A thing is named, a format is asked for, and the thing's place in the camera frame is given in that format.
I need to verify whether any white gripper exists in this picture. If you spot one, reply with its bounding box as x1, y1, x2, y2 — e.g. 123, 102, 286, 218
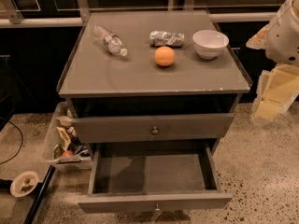
246, 24, 299, 125

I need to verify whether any grey drawer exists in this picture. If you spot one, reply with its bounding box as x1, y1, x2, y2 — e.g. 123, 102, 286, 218
78, 140, 233, 213
72, 113, 235, 143

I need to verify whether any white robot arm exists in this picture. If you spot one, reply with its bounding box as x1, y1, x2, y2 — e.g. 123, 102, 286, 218
246, 0, 299, 126

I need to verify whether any grey top drawer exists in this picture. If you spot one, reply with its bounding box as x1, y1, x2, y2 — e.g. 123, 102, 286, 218
72, 113, 235, 143

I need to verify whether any grey drawer cabinet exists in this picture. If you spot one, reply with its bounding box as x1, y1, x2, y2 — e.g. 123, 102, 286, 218
56, 9, 253, 151

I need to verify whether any white ceramic bowl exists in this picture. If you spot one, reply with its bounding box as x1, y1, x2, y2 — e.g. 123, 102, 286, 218
192, 30, 229, 60

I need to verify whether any orange fruit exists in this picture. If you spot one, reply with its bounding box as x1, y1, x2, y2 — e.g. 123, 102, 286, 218
154, 47, 175, 67

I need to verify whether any clear plastic water bottle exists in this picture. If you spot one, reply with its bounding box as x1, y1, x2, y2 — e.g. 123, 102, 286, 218
92, 25, 128, 57

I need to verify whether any clear plastic storage bin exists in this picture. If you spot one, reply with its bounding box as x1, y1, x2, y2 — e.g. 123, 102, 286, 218
42, 102, 92, 172

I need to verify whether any black floor bar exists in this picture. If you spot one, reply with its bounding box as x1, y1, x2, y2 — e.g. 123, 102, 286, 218
23, 165, 56, 224

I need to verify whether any white plate with leftovers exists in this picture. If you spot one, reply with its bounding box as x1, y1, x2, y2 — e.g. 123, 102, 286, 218
10, 171, 38, 198

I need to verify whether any metal railing frame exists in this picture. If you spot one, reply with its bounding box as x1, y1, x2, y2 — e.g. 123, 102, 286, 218
0, 0, 286, 27

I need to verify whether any black floor cable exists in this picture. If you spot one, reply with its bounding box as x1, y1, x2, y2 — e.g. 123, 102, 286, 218
0, 117, 24, 166

